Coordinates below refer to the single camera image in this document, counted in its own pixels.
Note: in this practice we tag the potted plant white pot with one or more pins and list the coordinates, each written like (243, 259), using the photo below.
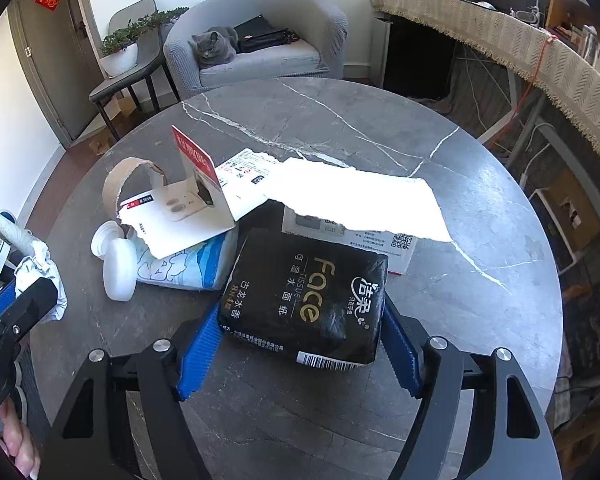
(120, 57)

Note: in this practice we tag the white round lid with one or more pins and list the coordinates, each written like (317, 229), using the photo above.
(120, 270)

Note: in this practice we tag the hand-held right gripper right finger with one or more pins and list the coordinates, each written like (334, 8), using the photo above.
(402, 355)

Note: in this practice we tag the black cabinet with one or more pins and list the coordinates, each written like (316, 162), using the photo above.
(415, 55)

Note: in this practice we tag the person's left hand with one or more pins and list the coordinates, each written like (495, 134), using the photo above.
(17, 442)

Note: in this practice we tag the torn white red carton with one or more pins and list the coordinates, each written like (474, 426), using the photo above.
(190, 225)

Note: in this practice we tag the white flat box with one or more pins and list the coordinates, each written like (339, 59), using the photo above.
(400, 255)

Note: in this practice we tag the grey dining chair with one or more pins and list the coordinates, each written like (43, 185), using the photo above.
(115, 89)

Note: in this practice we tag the black bag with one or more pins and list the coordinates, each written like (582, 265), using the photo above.
(260, 32)

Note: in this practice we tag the grey door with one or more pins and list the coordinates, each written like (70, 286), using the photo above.
(45, 60)

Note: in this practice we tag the white printed leaflet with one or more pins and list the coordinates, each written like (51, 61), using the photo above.
(245, 185)

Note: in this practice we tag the round grey marble table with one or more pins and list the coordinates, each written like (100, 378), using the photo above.
(330, 125)

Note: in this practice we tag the white tissue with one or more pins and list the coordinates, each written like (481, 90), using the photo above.
(45, 265)

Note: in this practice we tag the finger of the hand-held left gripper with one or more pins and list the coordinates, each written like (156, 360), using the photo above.
(30, 302)
(6, 294)

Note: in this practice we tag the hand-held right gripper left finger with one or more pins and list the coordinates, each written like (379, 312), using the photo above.
(197, 355)

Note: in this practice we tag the blue white tissue pack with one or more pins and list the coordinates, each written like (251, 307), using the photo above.
(195, 265)

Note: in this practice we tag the grey armchair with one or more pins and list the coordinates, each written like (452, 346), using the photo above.
(280, 60)

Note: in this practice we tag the white box with QR code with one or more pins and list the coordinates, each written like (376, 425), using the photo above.
(355, 200)

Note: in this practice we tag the grey cat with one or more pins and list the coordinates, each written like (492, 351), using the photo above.
(212, 45)

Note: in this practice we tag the wooden bookshelf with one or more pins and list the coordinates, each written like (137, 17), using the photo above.
(580, 30)

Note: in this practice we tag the black tissue pack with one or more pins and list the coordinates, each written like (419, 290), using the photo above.
(300, 300)

